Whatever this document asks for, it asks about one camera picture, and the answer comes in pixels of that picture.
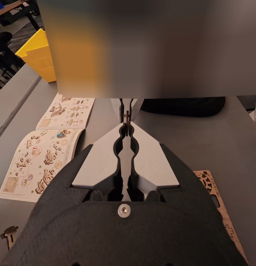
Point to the notched wooden part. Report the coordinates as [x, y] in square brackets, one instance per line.
[9, 237]

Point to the wooden key-shaped part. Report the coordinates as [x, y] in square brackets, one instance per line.
[127, 124]

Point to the laser-cut wooden parts sheet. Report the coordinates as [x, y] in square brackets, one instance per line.
[223, 209]

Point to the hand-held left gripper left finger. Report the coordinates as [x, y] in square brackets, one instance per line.
[96, 166]

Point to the black wrist rest pad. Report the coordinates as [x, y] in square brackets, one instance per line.
[182, 108]

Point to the illustrated instruction booklet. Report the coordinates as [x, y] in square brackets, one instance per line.
[36, 149]

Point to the black office chair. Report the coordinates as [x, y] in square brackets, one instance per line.
[3, 47]

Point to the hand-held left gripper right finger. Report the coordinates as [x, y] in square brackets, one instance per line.
[155, 166]

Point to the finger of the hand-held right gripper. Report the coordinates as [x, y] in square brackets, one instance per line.
[136, 104]
[116, 106]

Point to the yellow plastic bin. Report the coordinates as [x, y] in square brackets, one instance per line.
[38, 60]

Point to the wooden-top desk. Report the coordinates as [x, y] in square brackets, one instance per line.
[13, 6]

